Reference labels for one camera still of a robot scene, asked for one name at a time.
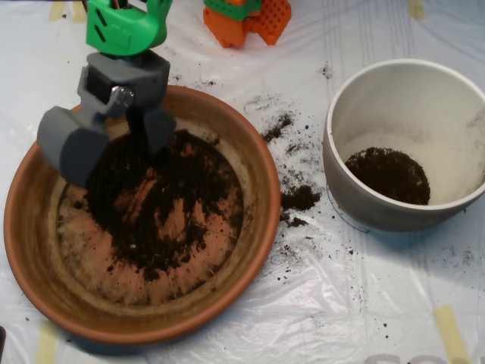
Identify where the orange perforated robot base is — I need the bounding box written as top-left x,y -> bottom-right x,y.
202,0 -> 293,49

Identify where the elongated spilled soil clump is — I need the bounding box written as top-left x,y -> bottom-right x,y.
261,112 -> 295,143

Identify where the large spilled soil clump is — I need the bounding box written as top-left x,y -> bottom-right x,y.
280,184 -> 322,210

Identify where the small spilled soil clump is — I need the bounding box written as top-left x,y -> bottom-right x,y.
280,214 -> 308,229

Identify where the terracotta clay bowl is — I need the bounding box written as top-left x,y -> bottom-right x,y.
3,83 -> 282,346

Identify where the white ceramic pot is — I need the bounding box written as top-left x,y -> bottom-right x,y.
321,58 -> 485,233

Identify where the beige masking tape strip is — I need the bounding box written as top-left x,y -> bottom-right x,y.
48,0 -> 66,22
73,0 -> 89,24
408,0 -> 426,20
433,306 -> 471,364
35,322 -> 60,364

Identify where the clear plastic sheet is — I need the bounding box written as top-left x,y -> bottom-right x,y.
0,0 -> 485,364

